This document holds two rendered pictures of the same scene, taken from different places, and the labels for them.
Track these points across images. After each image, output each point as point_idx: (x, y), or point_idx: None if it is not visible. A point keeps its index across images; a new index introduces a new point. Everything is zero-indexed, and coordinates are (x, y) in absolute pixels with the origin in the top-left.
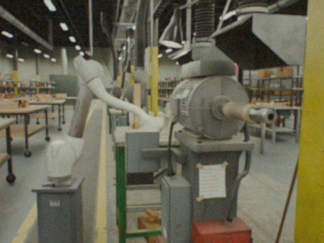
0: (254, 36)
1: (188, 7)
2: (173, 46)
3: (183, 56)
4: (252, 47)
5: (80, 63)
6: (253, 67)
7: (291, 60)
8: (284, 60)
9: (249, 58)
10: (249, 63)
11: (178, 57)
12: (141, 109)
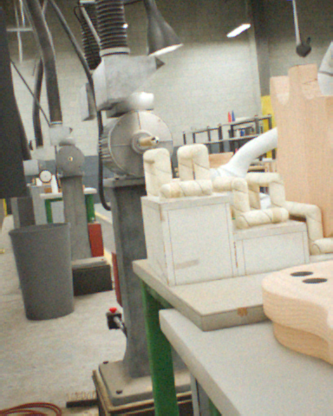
0: (88, 85)
1: (133, 2)
2: (160, 48)
3: (144, 60)
4: (90, 94)
5: None
6: (90, 113)
7: (90, 117)
8: (94, 117)
9: (94, 104)
10: (94, 108)
11: (153, 61)
12: (239, 149)
